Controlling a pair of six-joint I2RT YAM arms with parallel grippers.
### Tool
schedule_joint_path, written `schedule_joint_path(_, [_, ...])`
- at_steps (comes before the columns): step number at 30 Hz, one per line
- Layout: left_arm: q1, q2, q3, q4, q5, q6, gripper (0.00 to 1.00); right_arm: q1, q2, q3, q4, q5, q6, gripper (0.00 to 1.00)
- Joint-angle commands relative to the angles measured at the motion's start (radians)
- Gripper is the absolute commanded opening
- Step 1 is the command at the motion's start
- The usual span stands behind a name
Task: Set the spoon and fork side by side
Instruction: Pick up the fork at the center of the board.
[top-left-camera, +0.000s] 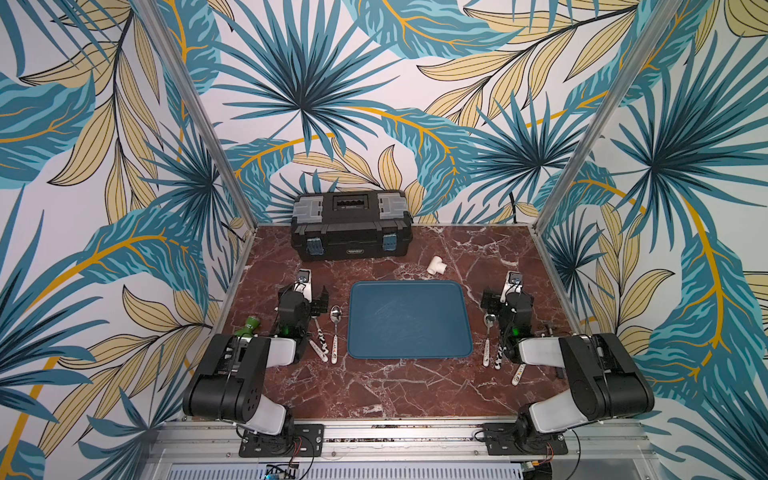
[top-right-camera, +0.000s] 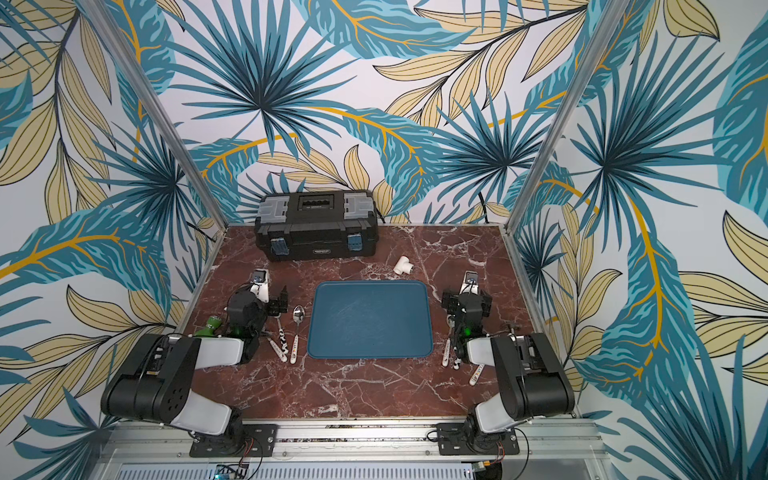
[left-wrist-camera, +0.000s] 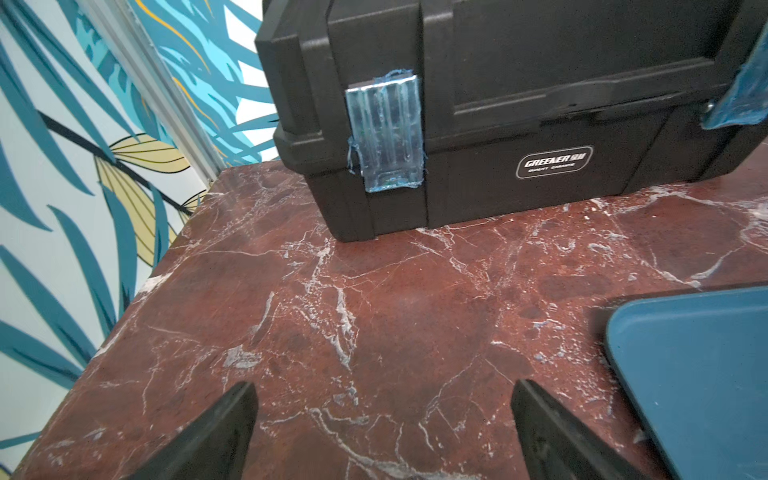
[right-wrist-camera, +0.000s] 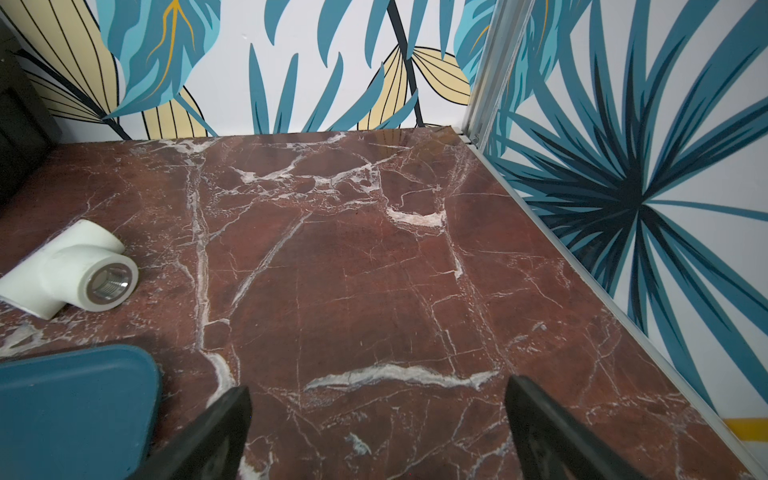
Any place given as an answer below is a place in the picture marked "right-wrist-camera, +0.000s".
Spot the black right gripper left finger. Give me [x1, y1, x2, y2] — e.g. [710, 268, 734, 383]
[129, 386, 252, 479]

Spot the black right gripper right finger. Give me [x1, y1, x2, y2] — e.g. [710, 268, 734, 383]
[505, 375, 645, 479]

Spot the teal plastic tray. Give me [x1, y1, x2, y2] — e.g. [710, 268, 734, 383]
[1, 345, 162, 479]

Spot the white PVC tee fitting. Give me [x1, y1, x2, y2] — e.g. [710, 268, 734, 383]
[1, 219, 139, 320]

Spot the black plastic toolbox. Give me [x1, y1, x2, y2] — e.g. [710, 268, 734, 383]
[1, 25, 61, 204]

